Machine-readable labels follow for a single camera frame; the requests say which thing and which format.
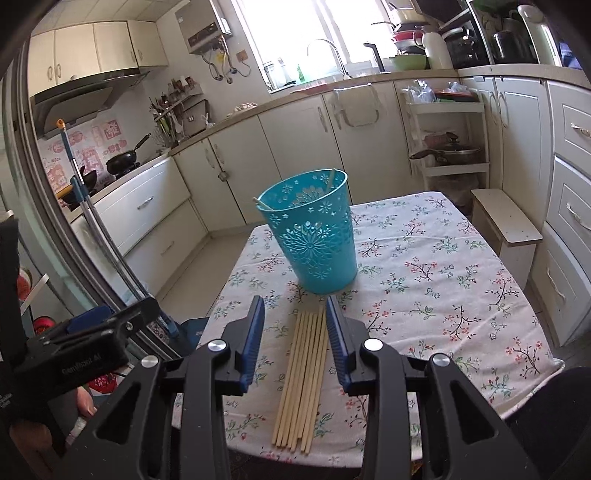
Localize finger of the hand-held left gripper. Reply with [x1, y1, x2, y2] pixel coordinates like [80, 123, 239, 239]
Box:
[39, 296, 160, 348]

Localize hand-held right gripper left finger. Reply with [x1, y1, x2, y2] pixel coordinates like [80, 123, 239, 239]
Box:
[65, 295, 266, 480]

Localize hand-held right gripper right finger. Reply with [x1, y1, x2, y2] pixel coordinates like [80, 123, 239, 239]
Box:
[325, 298, 541, 480]

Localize row of wooden chopsticks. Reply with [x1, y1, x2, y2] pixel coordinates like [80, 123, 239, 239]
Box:
[271, 307, 329, 453]

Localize teal perforated plastic basket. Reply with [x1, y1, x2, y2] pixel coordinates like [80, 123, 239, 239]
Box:
[253, 168, 360, 296]

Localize person's left hand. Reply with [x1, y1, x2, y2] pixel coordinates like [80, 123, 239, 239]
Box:
[9, 388, 99, 453]

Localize blue dustpan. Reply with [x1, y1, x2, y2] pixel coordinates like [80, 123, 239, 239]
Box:
[157, 314, 208, 358]

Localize floral tablecloth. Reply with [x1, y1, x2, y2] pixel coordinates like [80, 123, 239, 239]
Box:
[172, 191, 565, 462]

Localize white stove drawer unit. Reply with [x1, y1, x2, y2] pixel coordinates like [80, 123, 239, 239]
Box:
[71, 157, 208, 296]

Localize black wok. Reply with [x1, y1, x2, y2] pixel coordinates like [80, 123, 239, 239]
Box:
[60, 170, 99, 204]

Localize black frying pan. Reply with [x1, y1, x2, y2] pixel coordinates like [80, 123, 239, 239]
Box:
[105, 134, 152, 175]

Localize white base cabinets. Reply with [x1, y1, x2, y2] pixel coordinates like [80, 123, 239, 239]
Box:
[173, 76, 411, 227]

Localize small white wooden stool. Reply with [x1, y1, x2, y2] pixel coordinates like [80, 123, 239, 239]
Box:
[470, 188, 544, 278]

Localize range hood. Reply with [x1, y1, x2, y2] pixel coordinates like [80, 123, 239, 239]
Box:
[30, 69, 151, 139]

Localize black pan with lid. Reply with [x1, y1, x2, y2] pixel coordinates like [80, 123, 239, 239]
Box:
[409, 133, 483, 167]

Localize kitchen utensil rack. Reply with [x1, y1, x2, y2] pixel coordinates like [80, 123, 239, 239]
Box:
[148, 90, 206, 148]

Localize white tote bag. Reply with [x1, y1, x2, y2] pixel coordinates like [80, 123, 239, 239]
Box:
[332, 85, 386, 130]

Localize clear plastic bags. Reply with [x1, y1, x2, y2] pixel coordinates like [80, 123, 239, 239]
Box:
[405, 80, 437, 103]

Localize white shelf trolley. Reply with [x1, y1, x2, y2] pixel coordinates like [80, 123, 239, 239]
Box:
[401, 99, 491, 190]

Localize white corner cabinet doors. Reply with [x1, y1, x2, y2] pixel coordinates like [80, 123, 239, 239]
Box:
[457, 76, 555, 222]

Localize white drawer stack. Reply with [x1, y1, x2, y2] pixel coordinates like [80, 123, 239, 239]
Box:
[531, 78, 591, 347]

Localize curved metal faucet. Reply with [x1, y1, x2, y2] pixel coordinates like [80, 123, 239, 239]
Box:
[307, 39, 352, 79]

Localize black faucet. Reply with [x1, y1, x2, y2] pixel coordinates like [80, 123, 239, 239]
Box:
[364, 42, 386, 73]

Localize green bowl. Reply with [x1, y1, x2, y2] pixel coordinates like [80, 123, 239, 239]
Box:
[389, 54, 428, 71]

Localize white thermos jug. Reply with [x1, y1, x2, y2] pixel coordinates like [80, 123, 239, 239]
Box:
[422, 30, 455, 71]

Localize stack of dishes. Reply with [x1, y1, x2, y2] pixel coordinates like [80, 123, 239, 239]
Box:
[392, 18, 428, 56]

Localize white water heater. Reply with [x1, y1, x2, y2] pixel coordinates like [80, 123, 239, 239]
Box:
[174, 2, 234, 55]

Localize kitchen window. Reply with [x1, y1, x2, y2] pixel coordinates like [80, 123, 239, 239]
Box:
[231, 0, 402, 93]

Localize black countertop oven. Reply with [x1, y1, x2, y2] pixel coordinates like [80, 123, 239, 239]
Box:
[443, 0, 539, 68]

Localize white kettle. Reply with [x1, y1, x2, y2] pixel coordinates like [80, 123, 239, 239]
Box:
[517, 4, 561, 65]

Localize metal sliding door frame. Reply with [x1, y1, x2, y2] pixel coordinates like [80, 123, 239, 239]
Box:
[0, 41, 185, 361]

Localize white wall cabinets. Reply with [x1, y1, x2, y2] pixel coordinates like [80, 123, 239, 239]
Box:
[28, 21, 169, 86]

